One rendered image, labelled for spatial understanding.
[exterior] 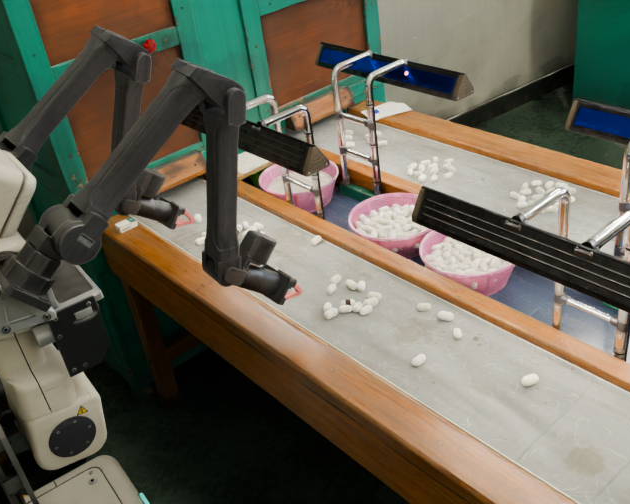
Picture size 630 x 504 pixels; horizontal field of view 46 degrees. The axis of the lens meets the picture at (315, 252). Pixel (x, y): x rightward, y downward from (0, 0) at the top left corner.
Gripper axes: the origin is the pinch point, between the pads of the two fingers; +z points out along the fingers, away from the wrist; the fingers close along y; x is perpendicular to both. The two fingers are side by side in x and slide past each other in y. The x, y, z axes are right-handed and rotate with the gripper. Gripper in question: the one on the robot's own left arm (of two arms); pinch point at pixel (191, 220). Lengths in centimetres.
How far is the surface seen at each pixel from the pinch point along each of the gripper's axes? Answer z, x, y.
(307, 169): -1.0, -25.6, -37.5
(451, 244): 45, -22, -54
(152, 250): -1.7, 13.2, 9.9
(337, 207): 51, -18, -3
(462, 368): 17, 2, -88
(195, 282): -2.2, 13.8, -14.8
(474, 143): 81, -55, -22
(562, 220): 14, -35, -97
